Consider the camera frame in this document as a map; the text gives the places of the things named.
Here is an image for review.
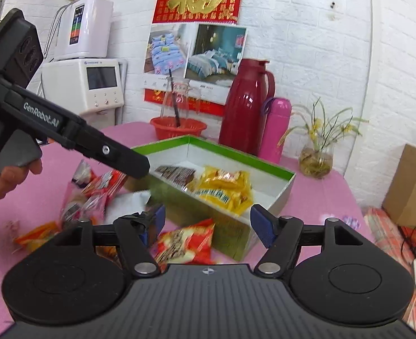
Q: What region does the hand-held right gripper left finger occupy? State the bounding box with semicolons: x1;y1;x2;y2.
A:
54;204;167;279

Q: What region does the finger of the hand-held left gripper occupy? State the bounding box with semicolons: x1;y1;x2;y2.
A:
74;123;151;179

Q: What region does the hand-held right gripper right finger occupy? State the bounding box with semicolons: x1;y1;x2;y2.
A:
250;204;366;279

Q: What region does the plain red snack packet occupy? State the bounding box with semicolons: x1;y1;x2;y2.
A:
82;169;128;199

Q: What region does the white snack packet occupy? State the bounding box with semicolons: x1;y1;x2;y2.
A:
104;190;152;225

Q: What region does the red snack packet brown picture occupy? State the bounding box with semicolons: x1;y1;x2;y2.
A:
154;219;216;265

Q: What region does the clear snack packet red label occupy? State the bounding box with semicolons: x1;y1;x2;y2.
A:
59;184;106;227

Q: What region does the green and white box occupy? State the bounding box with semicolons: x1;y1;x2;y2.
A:
125;135;297;262

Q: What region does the orange snack packet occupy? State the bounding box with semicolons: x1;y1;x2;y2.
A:
13;221;63;252

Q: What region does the person's left hand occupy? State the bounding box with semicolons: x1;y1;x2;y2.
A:
0;112;43;203

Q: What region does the dark brown snack packet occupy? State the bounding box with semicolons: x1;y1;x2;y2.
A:
154;165;197;186

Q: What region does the red plastic basket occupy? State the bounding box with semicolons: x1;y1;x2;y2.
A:
150;116;208;141

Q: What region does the yellow snack packet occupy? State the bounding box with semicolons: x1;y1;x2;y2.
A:
187;165;254;216

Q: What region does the white appliance with screen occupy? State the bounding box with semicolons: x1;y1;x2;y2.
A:
41;57;129;128

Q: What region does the black stir stick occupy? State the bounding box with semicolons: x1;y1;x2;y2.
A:
168;70;181;128

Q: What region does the plant in glass vase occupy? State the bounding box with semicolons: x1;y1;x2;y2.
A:
279;97;369;179

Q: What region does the white water purifier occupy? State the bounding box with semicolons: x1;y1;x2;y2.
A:
52;0;115;62

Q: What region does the glass pitcher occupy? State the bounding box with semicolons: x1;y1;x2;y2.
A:
160;79;201;129

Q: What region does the pink bottle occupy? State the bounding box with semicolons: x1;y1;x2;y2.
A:
258;97;292;165

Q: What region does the pink floral tablecloth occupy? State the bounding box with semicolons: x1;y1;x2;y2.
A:
0;122;376;339

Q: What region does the red thermos jug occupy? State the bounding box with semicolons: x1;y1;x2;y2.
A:
218;58;276;157

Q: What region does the orange checkered cloth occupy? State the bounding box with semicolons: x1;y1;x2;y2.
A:
363;207;416;336

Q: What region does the large brown cardboard box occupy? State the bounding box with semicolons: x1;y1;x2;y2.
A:
382;144;416;230

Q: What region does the white wall pipe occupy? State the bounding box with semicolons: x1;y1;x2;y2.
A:
365;0;380;170

